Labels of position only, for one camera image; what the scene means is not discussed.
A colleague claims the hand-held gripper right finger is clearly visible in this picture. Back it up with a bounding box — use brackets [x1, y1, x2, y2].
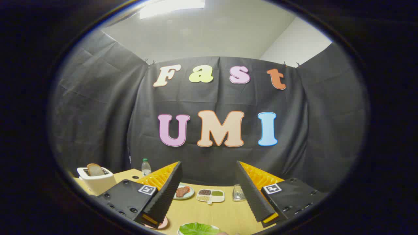
[235, 161, 327, 228]

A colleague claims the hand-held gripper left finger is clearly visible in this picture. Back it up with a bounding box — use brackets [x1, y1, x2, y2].
[97, 161, 183, 229]

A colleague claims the green lettuce leaf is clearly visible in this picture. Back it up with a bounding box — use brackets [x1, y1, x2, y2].
[179, 223, 221, 235]

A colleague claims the toasted bread slice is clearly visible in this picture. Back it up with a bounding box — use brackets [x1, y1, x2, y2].
[87, 163, 105, 177]

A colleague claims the pale green oval plate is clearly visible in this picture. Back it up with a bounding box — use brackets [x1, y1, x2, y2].
[173, 184, 195, 200]

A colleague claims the pink round plate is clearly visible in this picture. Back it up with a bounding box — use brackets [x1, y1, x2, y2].
[144, 216, 169, 229]

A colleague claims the clear plastic water bottle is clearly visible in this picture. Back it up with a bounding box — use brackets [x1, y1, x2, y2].
[141, 158, 152, 176]

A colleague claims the white plate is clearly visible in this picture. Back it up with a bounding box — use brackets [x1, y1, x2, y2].
[177, 223, 222, 235]

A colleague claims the white divided condiment dish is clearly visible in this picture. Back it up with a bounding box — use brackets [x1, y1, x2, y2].
[196, 189, 225, 205]

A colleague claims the white toaster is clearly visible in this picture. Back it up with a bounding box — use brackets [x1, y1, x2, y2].
[77, 165, 117, 196]

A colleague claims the black backdrop cloth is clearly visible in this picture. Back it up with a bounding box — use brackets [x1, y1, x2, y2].
[49, 29, 368, 193]

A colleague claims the wire utensil basket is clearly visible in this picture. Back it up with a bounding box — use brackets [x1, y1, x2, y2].
[232, 184, 246, 201]

